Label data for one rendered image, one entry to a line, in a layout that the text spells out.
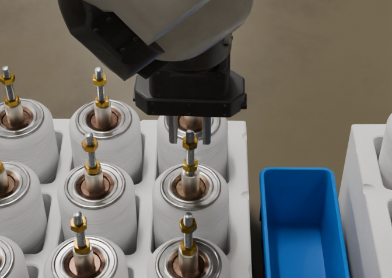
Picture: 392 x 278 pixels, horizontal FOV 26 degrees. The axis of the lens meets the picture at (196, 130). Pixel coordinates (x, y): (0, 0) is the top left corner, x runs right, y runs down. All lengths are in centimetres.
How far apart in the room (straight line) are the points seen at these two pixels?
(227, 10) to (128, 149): 59
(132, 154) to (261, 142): 37
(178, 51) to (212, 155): 57
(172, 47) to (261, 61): 106
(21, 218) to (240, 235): 28
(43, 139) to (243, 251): 30
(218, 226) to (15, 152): 29
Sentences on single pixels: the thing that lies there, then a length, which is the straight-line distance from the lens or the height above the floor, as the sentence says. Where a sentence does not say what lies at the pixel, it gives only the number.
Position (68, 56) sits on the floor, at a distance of 164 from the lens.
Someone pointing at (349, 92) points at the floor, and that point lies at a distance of 157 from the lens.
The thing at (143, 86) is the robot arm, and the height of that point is 42.
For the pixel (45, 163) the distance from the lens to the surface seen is 117.
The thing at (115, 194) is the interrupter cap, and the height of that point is 25.
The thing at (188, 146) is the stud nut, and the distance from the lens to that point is 98.
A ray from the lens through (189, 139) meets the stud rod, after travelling 98.
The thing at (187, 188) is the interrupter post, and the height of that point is 26.
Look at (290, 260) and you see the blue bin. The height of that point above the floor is 0.
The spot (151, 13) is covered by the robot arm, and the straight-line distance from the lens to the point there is 48.
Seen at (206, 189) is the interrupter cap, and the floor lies 25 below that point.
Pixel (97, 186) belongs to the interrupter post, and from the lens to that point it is 104.
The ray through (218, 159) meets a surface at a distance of 114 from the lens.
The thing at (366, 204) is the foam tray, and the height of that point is 18.
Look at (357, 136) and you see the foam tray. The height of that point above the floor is 18.
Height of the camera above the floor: 104
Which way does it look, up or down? 45 degrees down
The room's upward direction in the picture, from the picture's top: straight up
